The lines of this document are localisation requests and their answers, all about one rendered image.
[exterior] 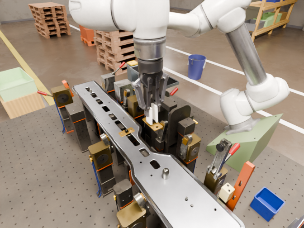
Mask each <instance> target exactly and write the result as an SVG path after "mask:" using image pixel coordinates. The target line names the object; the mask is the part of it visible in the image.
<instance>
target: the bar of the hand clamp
mask: <svg viewBox="0 0 304 228"><path fill-rule="evenodd" d="M231 146H232V143H231V142H230V141H228V140H227V139H225V138H223V139H221V141H220V143H218V144H217V145H216V149H217V151H216V153H215V156H214V158H213V160H212V163H211V165H210V168H209V171H208V174H209V173H210V172H211V170H212V169H214V167H216V168H217V170H216V172H215V174H214V176H213V178H214V179H215V177H216V175H217V174H218V173H219V172H220V171H221V169H222V166H223V164H224V162H225V160H226V157H227V155H228V153H229V151H230V148H231Z"/></svg>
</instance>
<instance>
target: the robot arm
mask: <svg viewBox="0 0 304 228"><path fill-rule="evenodd" d="M251 1H252V0H205V1H204V2H203V3H201V4H200V5H199V6H197V7H196V8H195V9H194V10H192V11H191V12H190V13H187V14H179V13H172V12H169V11H170V4H169V0H69V11H70V14H71V16H72V17H73V19H74V21H75V22H77V23H78V24H79V25H81V26H83V27H85V28H87V29H93V30H98V31H104V32H115V31H118V30H125V31H128V32H131V33H133V43H134V54H135V57H137V58H138V71H139V75H138V79H137V80H136V81H135V82H131V85H132V86H133V88H134V90H135V94H136V97H137V101H138V105H139V107H141V108H142V109H144V114H145V116H146V118H147V122H148V123H149V124H150V125H152V119H154V120H155V122H156V123H158V112H159V107H160V106H161V104H160V103H161V102H164V98H165V92H166V85H167V81H168V79H169V75H168V74H166V73H165V72H163V70H162V69H163V57H164V56H165V54H166V30H167V29H172V30H178V31H179V32H180V33H181V34H182V35H184V36H185V37H187V38H195V37H198V36H200V35H202V34H204V33H206V32H208V31H210V30H212V29H214V28H217V29H218V30H219V31H220V32H222V33H224V35H225V37H226V39H227V41H228V43H229V45H230V47H231V49H232V51H233V53H234V55H235V57H236V59H237V61H238V63H239V65H240V67H241V69H242V71H243V73H244V75H245V77H246V79H247V81H248V82H247V85H246V88H247V89H246V90H245V91H240V90H239V89H235V88H234V89H233V88H231V89H229V90H227V91H225V92H224V93H222V94H221V95H220V108H221V111H222V113H223V115H224V117H225V119H226V121H227V123H228V124H229V125H228V126H226V127H224V128H225V130H228V131H227V132H226V135H230V134H235V133H241V132H249V131H252V129H253V127H254V126H255V125H256V124H257V123H258V122H259V121H260V120H261V119H260V118H256V119H253V118H252V116H251V114H252V113H254V112H257V111H260V110H263V109H267V108H269V107H272V106H274V105H276V104H278V103H280V102H282V101H283V100H284V99H286V98H287V97H288V95H289V93H290V90H289V87H288V85H287V83H286V81H285V80H283V79H282V78H279V77H275V78H274V77H273V76H272V75H271V74H267V73H266V72H265V70H264V67H263V65H262V63H261V61H260V58H259V56H258V53H257V51H256V49H255V45H254V43H253V41H252V38H251V36H250V34H249V31H248V29H247V27H246V24H245V18H246V9H247V8H248V7H249V5H250V3H251ZM140 83H142V84H143V94H142V90H141V88H140V87H141V84H140ZM151 90H152V97H153V103H151V107H150V102H151Z"/></svg>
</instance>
